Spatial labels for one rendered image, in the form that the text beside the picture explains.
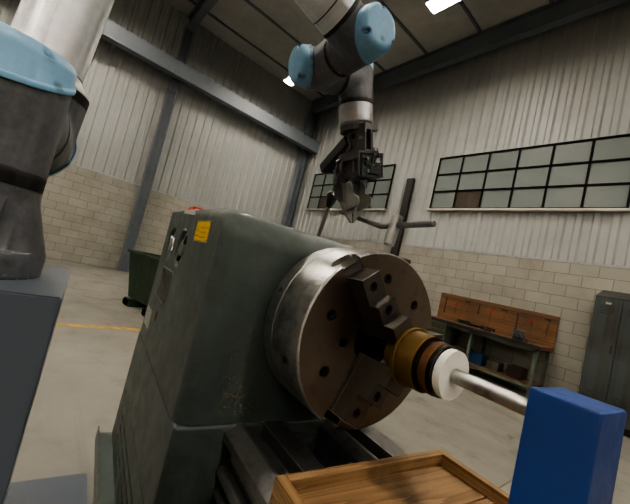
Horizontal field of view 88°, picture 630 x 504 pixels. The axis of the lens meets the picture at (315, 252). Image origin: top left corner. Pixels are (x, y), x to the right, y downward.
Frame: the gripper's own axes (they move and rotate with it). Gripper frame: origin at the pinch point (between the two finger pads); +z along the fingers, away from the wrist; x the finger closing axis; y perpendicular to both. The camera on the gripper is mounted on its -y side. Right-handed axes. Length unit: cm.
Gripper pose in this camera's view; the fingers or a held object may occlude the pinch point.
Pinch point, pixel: (349, 217)
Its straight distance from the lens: 77.7
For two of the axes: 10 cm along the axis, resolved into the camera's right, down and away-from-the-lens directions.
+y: 5.4, 0.8, -8.4
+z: 0.1, 10.0, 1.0
